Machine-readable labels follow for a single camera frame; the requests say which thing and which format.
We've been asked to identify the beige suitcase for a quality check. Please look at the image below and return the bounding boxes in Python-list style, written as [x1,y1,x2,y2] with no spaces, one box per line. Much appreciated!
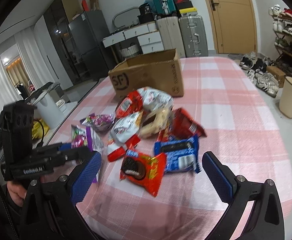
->
[156,16,186,58]

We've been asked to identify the white round appliance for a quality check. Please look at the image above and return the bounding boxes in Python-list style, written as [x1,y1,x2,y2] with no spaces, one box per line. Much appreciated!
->
[25,82,65,129]

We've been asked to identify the black glass cabinet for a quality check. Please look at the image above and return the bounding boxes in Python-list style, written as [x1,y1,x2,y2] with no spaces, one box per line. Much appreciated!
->
[43,0,91,85]

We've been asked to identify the silver suitcase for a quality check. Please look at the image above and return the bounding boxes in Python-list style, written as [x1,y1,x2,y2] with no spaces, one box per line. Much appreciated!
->
[179,15,208,57]

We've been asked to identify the small cardboard box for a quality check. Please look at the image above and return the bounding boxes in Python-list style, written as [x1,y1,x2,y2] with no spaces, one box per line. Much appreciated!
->
[267,66,286,88]

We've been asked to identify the beige trash bin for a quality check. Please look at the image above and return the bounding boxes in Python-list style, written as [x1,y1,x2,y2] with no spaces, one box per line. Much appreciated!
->
[279,76,292,119]

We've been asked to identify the wooden shoe rack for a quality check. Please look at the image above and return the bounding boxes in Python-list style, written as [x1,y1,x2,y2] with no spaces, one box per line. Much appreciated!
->
[268,4,292,77]

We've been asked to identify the purple white snack bag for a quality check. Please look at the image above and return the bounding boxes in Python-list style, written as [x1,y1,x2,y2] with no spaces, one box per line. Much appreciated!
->
[70,124,105,183]

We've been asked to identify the white drawer desk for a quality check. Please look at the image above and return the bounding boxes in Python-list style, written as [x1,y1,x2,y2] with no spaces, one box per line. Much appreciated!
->
[102,21,164,62]

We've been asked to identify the purple candy bag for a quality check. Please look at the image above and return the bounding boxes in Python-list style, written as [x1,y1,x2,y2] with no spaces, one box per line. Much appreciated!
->
[80,113,115,132]

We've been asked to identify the wooden door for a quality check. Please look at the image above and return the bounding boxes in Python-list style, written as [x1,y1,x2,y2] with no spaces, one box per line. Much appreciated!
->
[205,0,257,54]

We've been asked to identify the red Oreo packet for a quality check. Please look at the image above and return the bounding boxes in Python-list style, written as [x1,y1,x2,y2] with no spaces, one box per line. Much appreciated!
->
[119,148,166,197]

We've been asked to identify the dark grey refrigerator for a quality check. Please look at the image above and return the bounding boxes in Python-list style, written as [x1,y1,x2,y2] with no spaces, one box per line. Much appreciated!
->
[68,10,116,80]

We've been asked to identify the person's left hand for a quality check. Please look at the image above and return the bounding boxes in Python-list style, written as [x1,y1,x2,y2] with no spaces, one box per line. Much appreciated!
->
[7,181,27,207]

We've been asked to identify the blue Oreo packet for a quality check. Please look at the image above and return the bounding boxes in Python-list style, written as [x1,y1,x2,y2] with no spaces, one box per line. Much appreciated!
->
[153,135,201,173]

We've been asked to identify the white red snack bag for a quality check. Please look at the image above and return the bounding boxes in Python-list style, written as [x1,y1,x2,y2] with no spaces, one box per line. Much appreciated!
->
[107,111,143,162]
[115,87,173,119]

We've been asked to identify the red chip bag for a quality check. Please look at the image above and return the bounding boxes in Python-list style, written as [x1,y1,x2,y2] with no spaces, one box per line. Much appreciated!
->
[157,108,207,142]

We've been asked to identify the pink checkered tablecloth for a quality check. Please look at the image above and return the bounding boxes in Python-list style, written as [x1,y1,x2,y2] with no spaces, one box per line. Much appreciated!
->
[42,56,292,240]

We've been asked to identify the woven laundry basket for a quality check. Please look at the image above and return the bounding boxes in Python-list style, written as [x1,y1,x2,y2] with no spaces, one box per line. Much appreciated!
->
[120,43,140,58]

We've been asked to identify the yellow shoe box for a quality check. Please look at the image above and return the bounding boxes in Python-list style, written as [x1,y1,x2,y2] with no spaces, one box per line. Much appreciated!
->
[179,7,198,17]

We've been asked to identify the clear bread packet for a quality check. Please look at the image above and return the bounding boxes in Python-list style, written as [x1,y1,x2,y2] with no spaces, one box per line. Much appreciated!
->
[139,107,171,139]

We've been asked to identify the brown cardboard box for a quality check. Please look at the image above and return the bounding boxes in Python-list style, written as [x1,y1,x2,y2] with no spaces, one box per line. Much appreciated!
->
[109,49,184,98]

